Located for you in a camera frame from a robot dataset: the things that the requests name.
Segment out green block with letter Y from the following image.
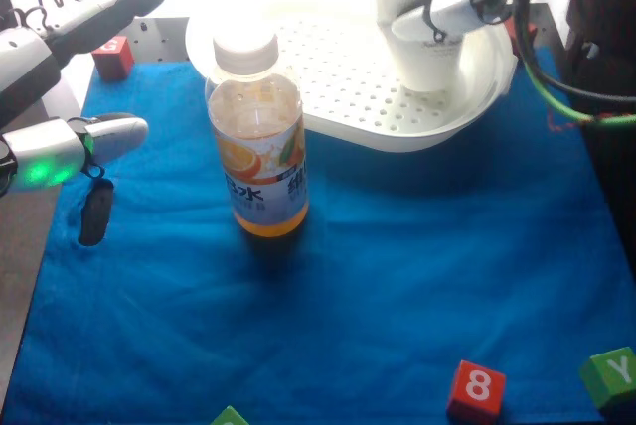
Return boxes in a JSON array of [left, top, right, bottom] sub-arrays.
[[577, 345, 636, 411]]

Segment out black cable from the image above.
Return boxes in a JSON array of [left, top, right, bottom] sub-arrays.
[[513, 0, 636, 102]]

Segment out red block with letter G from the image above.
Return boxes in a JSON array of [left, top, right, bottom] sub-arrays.
[[91, 36, 136, 81]]

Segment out white paper cup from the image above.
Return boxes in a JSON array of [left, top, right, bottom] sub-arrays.
[[375, 0, 498, 94]]

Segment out white perforated tray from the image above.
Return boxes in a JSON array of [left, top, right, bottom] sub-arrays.
[[184, 0, 519, 153]]

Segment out green cable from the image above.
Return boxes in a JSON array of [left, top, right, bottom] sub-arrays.
[[514, 0, 636, 127]]

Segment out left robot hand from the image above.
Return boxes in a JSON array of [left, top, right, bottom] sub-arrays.
[[0, 0, 168, 196]]

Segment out blue cloth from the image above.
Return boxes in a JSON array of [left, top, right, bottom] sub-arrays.
[[0, 47, 636, 425]]

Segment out orange juice bottle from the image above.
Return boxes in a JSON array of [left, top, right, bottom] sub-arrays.
[[204, 30, 310, 238]]

